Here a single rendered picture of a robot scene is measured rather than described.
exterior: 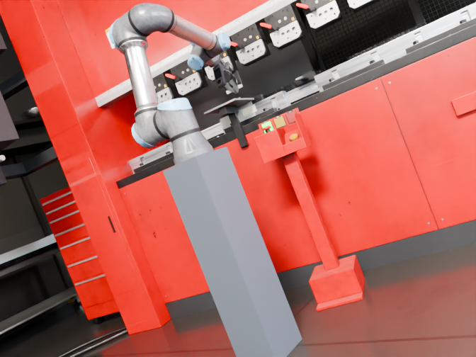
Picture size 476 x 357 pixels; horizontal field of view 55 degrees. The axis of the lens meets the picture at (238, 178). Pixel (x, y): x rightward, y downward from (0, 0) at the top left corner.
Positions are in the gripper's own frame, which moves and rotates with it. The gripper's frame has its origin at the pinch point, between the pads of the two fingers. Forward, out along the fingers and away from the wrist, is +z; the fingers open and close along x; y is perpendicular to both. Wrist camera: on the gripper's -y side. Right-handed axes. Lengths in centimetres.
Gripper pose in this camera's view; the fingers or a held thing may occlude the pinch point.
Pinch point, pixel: (236, 91)
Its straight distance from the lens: 237.9
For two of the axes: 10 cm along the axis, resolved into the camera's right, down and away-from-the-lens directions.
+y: 0.9, -7.3, 6.7
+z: 5.5, 6.0, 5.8
